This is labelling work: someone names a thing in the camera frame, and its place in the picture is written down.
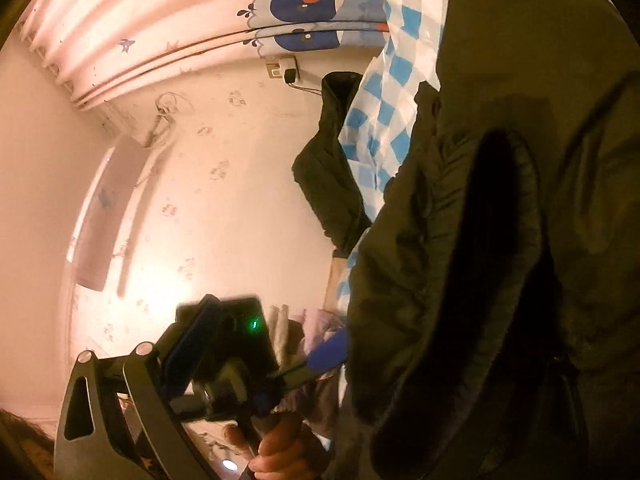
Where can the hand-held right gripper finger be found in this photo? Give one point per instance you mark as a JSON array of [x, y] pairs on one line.
[[180, 355]]

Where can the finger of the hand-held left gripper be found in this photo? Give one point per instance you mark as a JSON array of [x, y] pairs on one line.
[[327, 350]]

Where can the dark olive padded jacket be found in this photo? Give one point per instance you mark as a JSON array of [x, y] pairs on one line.
[[500, 260]]

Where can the pile of pale clothes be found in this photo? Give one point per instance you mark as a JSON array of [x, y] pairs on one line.
[[320, 322]]

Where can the person's left hand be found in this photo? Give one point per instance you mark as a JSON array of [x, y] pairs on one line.
[[285, 450]]

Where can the dark garment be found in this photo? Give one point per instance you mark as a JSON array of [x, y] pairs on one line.
[[330, 180]]

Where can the brown fuzzy cloth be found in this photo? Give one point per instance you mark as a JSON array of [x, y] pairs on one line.
[[22, 445]]

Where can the black charger plug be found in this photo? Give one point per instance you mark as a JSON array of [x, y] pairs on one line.
[[290, 76]]

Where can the blue white checked bedsheet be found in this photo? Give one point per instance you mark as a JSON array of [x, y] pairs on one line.
[[395, 85]]

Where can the whale print curtain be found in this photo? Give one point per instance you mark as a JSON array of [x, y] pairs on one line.
[[150, 10]]

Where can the white wall socket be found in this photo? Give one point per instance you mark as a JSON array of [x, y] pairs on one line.
[[276, 67]]

